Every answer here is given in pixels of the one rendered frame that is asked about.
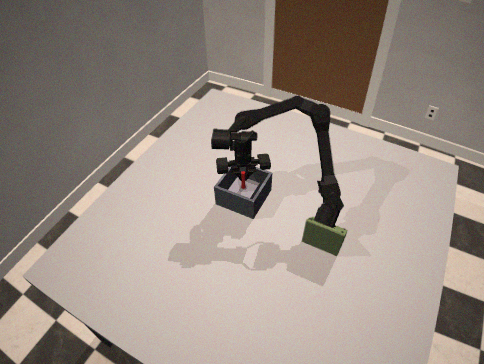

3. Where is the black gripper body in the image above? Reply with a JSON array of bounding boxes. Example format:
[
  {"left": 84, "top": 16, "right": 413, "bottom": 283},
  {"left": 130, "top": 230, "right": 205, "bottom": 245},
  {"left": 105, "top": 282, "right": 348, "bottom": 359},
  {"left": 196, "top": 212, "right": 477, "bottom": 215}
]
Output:
[{"left": 216, "top": 149, "right": 271, "bottom": 174}]

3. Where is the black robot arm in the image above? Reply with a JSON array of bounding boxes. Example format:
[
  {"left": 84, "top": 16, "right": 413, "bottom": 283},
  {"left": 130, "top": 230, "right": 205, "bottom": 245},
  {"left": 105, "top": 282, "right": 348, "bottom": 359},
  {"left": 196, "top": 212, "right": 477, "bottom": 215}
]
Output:
[{"left": 211, "top": 95, "right": 344, "bottom": 228}]

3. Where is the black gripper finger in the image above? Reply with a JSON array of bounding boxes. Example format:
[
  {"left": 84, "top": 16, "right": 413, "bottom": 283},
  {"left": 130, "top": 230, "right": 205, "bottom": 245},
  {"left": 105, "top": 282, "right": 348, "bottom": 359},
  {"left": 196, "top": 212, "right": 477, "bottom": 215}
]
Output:
[
  {"left": 245, "top": 167, "right": 256, "bottom": 181},
  {"left": 232, "top": 167, "right": 242, "bottom": 181}
]

